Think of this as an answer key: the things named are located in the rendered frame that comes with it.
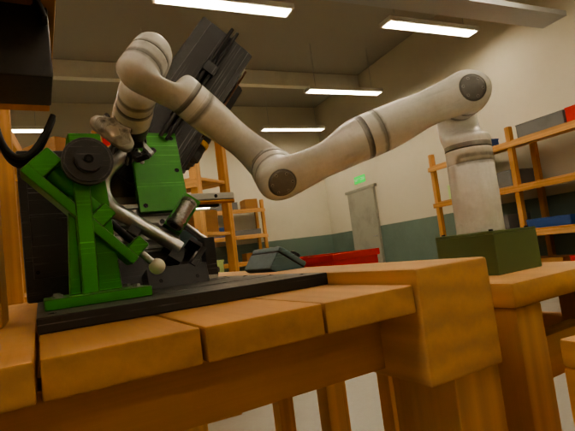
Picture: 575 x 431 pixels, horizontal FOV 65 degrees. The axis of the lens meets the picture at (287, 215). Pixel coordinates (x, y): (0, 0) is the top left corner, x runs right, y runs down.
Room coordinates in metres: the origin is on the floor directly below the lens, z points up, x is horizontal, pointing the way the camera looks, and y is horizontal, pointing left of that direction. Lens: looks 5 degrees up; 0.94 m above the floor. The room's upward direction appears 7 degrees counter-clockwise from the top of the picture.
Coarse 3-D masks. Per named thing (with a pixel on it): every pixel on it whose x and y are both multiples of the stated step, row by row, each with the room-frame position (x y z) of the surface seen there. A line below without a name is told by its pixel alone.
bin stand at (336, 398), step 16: (336, 384) 1.16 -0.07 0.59; (384, 384) 1.26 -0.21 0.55; (288, 400) 1.41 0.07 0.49; (320, 400) 1.18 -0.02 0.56; (336, 400) 1.16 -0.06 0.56; (384, 400) 1.27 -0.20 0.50; (288, 416) 1.41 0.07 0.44; (320, 416) 1.19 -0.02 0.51; (336, 416) 1.16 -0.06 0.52; (384, 416) 1.28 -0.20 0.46
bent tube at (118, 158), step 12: (120, 156) 0.99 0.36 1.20; (108, 180) 0.96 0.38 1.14; (108, 192) 0.95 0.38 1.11; (120, 216) 0.95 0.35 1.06; (132, 216) 0.96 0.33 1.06; (144, 228) 0.96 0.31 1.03; (156, 228) 0.97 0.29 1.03; (156, 240) 0.97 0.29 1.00; (168, 240) 0.97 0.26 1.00; (180, 240) 0.99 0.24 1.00
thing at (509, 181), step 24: (552, 120) 5.26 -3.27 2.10; (504, 144) 5.80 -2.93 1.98; (528, 144) 6.04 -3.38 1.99; (432, 168) 7.04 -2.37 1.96; (528, 168) 5.97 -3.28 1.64; (504, 192) 5.91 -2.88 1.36; (504, 216) 6.04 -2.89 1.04; (528, 216) 6.11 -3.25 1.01; (552, 216) 5.46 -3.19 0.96; (552, 240) 5.95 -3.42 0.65
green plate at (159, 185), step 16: (160, 144) 1.08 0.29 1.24; (176, 144) 1.10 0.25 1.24; (160, 160) 1.07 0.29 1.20; (176, 160) 1.08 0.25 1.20; (144, 176) 1.03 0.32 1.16; (160, 176) 1.05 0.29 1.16; (176, 176) 1.07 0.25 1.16; (144, 192) 1.02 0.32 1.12; (160, 192) 1.04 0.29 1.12; (176, 192) 1.06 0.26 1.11; (144, 208) 1.01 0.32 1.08; (160, 208) 1.03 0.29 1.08
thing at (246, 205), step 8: (248, 200) 10.08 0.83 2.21; (256, 200) 10.15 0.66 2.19; (216, 208) 9.72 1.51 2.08; (232, 208) 9.87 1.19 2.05; (240, 208) 10.32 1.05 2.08; (248, 208) 10.07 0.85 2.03; (256, 208) 10.07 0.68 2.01; (264, 208) 10.10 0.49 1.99; (256, 216) 10.51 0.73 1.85; (264, 216) 10.14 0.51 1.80; (256, 224) 10.53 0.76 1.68; (264, 224) 10.13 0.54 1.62; (240, 232) 9.94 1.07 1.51; (248, 232) 10.01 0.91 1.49; (256, 232) 10.08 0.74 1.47; (264, 232) 10.12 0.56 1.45; (216, 240) 9.62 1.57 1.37; (224, 240) 9.69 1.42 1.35; (264, 240) 10.13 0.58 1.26; (248, 256) 10.01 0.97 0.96; (224, 264) 9.71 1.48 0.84; (240, 264) 9.81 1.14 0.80
